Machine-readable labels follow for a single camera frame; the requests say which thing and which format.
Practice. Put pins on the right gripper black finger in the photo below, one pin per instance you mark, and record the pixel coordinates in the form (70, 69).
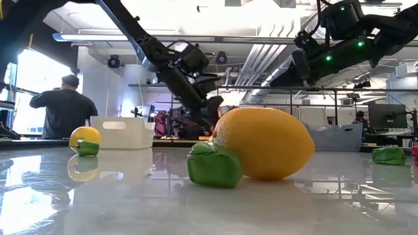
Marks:
(294, 83)
(289, 75)

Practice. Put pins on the yellow toy lemon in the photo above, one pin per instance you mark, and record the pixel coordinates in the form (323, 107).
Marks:
(85, 134)

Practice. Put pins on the colourful patterned tapestry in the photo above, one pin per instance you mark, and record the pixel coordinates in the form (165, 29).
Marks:
(163, 125)

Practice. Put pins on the red toy bell pepper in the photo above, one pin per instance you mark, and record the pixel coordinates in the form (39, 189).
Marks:
(415, 152)

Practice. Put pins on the white plastic basket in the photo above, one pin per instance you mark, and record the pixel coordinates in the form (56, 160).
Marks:
(130, 137)

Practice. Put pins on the black table frame rail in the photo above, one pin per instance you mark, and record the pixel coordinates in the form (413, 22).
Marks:
(39, 143)

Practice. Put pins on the black overhead frame bar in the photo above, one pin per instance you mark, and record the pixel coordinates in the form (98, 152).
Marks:
(228, 39)

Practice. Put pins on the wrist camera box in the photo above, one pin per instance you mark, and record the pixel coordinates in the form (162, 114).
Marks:
(303, 39)
(194, 58)

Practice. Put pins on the grey plastic basket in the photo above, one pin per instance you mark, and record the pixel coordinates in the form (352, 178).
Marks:
(339, 138)

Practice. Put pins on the black diagonal frame strut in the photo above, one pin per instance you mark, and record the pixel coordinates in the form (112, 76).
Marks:
(6, 132)

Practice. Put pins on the black pipe rack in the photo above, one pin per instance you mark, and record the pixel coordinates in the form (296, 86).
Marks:
(326, 89)

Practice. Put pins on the black computer monitor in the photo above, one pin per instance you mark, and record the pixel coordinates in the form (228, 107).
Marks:
(387, 115)

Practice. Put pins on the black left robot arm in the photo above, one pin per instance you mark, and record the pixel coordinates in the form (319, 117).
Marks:
(124, 23)

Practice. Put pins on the white air conditioner unit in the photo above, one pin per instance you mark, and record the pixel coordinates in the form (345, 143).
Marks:
(406, 69)

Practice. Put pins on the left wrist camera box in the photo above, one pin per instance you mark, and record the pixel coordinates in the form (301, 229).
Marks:
(194, 58)

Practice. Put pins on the black window frame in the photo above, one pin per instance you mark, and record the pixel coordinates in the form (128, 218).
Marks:
(9, 81)

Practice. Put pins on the person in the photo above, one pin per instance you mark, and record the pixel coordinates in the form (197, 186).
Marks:
(65, 111)
(360, 119)

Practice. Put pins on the green toy bell pepper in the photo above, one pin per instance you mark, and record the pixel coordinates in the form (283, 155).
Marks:
(88, 148)
(214, 166)
(388, 156)

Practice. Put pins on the black ceiling camera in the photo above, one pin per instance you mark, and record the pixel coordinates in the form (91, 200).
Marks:
(113, 61)
(221, 58)

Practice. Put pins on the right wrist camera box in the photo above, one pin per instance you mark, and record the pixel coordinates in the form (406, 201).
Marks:
(303, 39)

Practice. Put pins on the orange-yellow toy lemon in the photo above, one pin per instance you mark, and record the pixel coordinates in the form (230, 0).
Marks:
(267, 143)

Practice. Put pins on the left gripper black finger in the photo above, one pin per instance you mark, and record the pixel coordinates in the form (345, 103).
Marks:
(214, 106)
(202, 119)

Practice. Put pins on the silver ventilation ducts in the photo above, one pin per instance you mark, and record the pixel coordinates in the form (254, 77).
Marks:
(258, 62)

